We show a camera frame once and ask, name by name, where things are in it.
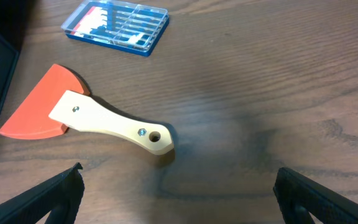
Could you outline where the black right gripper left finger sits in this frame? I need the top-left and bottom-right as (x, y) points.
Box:
(0, 162), (85, 224)

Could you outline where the blue clear screwdriver set case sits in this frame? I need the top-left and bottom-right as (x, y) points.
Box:
(61, 0), (170, 57)

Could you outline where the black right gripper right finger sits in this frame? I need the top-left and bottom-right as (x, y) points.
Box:
(273, 167), (358, 223)

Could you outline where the orange scraper with wooden handle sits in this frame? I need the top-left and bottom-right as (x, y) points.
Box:
(0, 64), (174, 156)

